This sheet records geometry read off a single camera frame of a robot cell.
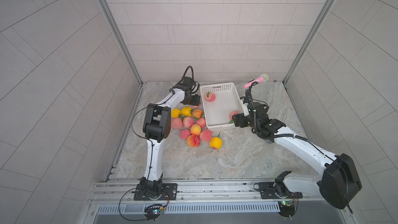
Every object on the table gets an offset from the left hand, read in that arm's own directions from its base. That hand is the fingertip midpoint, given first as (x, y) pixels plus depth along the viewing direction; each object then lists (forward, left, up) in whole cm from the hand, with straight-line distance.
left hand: (198, 100), depth 102 cm
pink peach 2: (-26, -5, +3) cm, 27 cm away
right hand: (-18, -23, +10) cm, 30 cm away
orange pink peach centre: (-22, +1, +2) cm, 22 cm away
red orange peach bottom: (-29, +1, +1) cm, 29 cm away
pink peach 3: (-7, +2, +3) cm, 8 cm away
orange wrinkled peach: (-11, 0, +1) cm, 11 cm away
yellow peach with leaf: (-30, -11, +2) cm, 32 cm away
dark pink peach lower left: (-25, +6, +1) cm, 26 cm away
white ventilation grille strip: (-58, +25, -7) cm, 63 cm away
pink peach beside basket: (-17, -3, +1) cm, 18 cm away
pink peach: (-10, -23, +1) cm, 25 cm away
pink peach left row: (-18, +12, +2) cm, 22 cm away
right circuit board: (-58, -42, -4) cm, 72 cm away
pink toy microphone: (+2, -39, +18) cm, 43 cm away
